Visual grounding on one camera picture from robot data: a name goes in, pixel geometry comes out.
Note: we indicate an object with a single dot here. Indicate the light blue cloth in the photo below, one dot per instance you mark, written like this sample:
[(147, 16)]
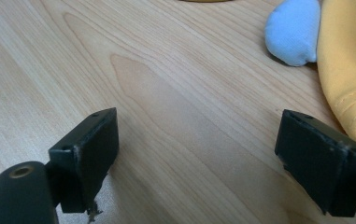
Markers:
[(294, 34)]

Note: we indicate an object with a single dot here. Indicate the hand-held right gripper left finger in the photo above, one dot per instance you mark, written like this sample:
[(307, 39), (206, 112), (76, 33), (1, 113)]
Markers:
[(91, 155)]

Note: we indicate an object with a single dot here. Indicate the yellow cloth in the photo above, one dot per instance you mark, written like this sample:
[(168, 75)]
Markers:
[(350, 62)]

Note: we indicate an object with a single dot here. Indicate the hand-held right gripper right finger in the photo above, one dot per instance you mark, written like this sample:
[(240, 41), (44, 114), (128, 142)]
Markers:
[(319, 161)]

